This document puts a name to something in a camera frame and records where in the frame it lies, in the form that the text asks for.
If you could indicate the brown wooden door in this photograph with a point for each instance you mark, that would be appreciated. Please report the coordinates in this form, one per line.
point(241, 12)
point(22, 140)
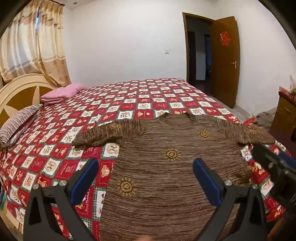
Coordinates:
point(224, 69)

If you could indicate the beige patterned curtain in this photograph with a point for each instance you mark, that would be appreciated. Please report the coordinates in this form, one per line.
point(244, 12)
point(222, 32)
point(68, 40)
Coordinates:
point(46, 46)

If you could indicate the red box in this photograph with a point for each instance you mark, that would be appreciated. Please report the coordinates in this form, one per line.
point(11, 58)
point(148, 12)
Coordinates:
point(285, 92)

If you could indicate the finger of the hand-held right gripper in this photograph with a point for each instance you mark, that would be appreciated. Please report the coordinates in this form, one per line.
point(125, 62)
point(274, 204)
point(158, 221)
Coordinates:
point(263, 155)

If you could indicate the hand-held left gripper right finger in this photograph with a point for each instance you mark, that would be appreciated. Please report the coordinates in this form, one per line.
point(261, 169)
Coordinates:
point(207, 183)

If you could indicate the red paper door decoration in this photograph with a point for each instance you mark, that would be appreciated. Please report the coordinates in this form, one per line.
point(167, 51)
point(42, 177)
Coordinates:
point(225, 38)

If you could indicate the striped pillow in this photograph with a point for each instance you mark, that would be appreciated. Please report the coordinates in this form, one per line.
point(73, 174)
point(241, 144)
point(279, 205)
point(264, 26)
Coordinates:
point(18, 122)

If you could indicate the brown knitted sweater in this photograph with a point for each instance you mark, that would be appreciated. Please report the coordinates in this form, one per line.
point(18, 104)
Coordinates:
point(161, 173)

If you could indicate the red bear printed blanket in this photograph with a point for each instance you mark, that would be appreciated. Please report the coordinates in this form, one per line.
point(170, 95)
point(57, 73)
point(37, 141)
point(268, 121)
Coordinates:
point(69, 129)

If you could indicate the brown door frame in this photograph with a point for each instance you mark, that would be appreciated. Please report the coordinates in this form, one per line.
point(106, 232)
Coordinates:
point(184, 46)

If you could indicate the cream wooden headboard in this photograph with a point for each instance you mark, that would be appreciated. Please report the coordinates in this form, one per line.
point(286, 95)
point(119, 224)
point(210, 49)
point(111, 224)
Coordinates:
point(13, 92)

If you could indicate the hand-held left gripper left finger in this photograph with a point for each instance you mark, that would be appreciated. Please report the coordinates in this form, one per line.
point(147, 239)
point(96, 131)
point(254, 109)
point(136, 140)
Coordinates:
point(84, 180)

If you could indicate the brown wooden cabinet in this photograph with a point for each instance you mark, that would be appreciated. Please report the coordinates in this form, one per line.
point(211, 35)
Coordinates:
point(284, 115)

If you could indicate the grey cloth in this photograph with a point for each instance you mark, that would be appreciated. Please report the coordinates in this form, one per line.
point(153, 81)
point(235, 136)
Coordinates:
point(264, 119)

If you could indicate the pink folded blanket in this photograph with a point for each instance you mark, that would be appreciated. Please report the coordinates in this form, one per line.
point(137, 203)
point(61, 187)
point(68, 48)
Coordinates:
point(62, 93)

